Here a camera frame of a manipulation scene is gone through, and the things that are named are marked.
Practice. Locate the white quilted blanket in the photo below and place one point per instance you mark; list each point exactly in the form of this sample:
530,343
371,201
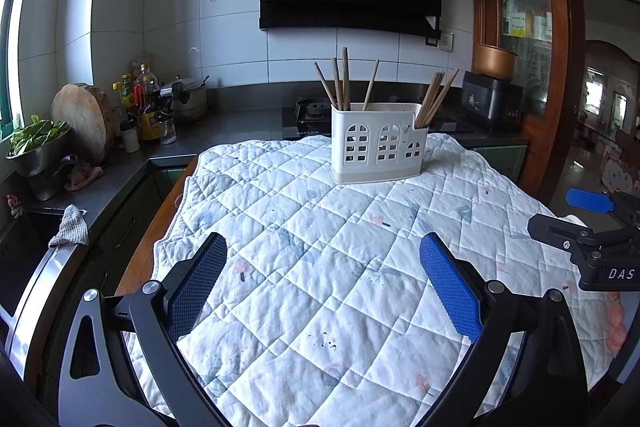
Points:
325,282

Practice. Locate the round wooden cutting board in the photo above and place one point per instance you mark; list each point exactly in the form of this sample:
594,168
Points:
80,122

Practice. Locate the metal bowl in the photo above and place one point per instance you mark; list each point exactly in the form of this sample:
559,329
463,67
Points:
35,164

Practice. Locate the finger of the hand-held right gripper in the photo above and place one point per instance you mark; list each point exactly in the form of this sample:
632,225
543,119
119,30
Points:
555,234
590,200

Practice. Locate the green bottle yellow cap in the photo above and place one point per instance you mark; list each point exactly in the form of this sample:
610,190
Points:
126,91

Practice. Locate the grey dish cloth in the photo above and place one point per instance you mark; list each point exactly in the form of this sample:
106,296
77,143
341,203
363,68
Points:
70,227

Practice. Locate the window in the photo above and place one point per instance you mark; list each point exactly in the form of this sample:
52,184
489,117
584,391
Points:
7,57

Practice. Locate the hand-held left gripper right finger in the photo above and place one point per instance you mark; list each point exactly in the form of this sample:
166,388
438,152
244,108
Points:
450,287

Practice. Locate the green cupboard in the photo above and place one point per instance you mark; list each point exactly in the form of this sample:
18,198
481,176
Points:
500,162

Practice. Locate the black rice cooker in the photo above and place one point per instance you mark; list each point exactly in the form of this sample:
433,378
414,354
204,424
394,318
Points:
490,102

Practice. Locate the wooden glass-door cabinet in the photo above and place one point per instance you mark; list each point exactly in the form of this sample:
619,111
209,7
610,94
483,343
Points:
565,57

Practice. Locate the small white bottle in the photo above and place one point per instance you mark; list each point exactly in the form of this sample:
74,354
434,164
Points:
130,138

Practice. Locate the copper inner pot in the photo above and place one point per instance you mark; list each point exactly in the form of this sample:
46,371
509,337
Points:
495,64

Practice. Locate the white plastic utensil holder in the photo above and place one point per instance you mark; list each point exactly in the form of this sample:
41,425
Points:
372,114

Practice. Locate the steel pot with lid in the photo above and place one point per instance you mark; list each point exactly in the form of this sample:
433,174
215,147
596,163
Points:
192,107

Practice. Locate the red sauce bottle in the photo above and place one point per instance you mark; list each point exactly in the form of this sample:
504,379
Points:
139,99

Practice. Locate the small glass jar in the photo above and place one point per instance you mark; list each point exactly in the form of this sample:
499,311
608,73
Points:
168,130

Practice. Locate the black gas stove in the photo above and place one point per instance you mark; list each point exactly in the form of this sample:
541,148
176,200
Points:
305,122

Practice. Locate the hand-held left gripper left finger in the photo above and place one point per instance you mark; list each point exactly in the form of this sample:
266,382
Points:
197,287

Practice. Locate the pink rag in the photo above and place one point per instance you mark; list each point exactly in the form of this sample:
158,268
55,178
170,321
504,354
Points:
82,175

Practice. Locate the white and green box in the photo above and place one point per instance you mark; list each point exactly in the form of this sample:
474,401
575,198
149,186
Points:
515,23

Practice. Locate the black wall switch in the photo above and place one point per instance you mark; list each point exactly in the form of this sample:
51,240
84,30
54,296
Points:
431,41

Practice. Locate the white wall socket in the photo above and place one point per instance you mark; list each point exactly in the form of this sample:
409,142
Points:
446,41

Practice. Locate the jar with yellow label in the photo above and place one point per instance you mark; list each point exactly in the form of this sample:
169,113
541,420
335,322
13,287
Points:
148,126

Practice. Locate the clear oil bottle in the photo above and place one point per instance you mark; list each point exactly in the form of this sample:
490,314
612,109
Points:
147,79

